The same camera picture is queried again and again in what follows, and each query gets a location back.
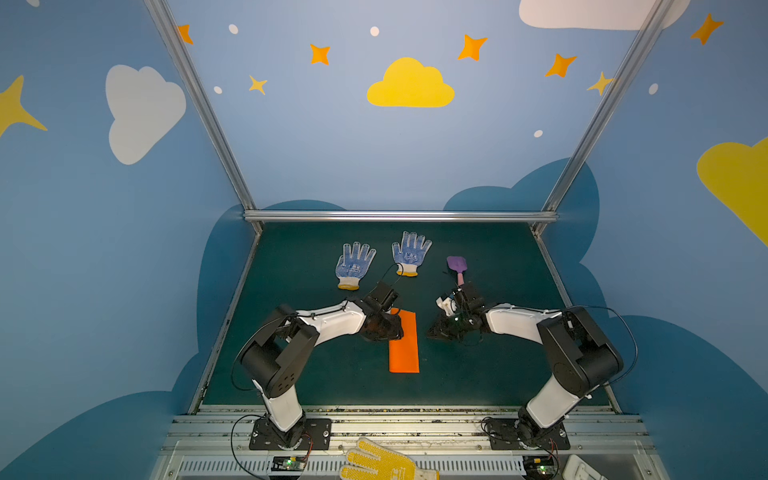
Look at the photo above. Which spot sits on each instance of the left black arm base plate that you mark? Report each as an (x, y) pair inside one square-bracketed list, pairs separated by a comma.
[(307, 433)]

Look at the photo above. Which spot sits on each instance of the green circuit board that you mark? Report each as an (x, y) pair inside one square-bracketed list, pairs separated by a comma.
[(286, 464), (539, 468)]

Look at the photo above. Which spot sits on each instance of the right green circuit board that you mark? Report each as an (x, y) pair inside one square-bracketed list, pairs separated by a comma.
[(539, 468)]

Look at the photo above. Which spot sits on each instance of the aluminium frame post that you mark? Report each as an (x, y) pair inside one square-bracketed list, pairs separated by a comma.
[(165, 23), (630, 66)]

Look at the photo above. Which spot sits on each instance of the right blue dotted work glove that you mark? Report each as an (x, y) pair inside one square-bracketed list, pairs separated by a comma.
[(409, 253)]

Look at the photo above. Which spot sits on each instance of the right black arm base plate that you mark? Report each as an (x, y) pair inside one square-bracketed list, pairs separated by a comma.
[(510, 433)]

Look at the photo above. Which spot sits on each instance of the blue dotted work glove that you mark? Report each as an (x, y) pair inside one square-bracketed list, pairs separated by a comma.
[(409, 253), (353, 264)]

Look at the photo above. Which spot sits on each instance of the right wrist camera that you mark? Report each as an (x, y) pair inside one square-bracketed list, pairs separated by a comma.
[(448, 306)]

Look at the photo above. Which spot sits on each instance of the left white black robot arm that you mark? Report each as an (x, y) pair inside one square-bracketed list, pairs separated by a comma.
[(276, 355)]

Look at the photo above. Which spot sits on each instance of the left aluminium frame post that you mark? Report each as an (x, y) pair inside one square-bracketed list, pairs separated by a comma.
[(165, 23)]

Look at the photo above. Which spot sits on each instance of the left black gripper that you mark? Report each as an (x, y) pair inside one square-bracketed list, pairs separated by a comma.
[(387, 327)]

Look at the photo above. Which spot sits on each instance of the aluminium rear frame bar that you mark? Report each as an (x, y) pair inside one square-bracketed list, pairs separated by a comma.
[(399, 216)]

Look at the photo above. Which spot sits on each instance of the right aluminium frame post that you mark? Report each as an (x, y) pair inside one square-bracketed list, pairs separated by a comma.
[(630, 66)]

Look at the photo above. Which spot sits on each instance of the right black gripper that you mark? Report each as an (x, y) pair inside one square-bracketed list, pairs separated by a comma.
[(443, 328)]

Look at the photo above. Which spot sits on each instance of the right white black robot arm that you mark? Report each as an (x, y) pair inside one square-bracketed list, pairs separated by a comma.
[(580, 355)]

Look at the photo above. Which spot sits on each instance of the left green circuit board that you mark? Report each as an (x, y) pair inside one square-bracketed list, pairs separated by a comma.
[(286, 464)]

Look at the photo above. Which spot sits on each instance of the orange square paper sheet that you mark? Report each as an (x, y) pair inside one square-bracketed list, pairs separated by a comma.
[(403, 353)]

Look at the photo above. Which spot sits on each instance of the left blue dotted work glove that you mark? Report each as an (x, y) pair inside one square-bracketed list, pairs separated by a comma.
[(353, 264)]

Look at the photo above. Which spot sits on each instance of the purple pink spatula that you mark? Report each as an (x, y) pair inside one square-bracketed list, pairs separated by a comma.
[(458, 265)]

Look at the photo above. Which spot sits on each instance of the yellow dotted work glove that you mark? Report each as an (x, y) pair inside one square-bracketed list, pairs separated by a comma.
[(369, 460)]

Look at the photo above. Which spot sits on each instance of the white plastic object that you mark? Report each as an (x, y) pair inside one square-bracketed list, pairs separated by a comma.
[(578, 469)]

